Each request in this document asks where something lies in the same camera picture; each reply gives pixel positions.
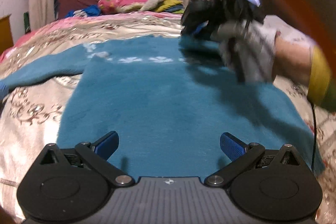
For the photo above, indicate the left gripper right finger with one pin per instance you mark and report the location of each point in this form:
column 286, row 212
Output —
column 243, row 156

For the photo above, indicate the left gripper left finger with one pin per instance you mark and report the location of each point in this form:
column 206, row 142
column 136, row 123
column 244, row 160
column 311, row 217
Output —
column 95, row 156

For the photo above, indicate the teal fleece sweater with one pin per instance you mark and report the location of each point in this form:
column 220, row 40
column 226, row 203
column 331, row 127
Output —
column 169, row 105

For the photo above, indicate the right forearm yellow sleeve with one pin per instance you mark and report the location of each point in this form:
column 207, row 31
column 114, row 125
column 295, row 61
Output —
column 306, row 66

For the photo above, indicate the blue clothes on sofa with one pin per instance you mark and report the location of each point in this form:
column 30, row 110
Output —
column 92, row 10

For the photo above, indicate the right hand grey glove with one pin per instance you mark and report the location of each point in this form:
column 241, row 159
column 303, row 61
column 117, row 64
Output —
column 248, row 48

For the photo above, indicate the yellow folded blanket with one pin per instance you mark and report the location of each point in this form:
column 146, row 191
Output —
column 171, row 6

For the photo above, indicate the floral satin bedspread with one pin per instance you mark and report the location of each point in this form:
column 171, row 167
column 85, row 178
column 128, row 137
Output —
column 30, row 115

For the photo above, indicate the wooden bedside cabinet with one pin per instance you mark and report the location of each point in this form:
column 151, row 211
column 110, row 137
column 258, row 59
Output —
column 6, row 38

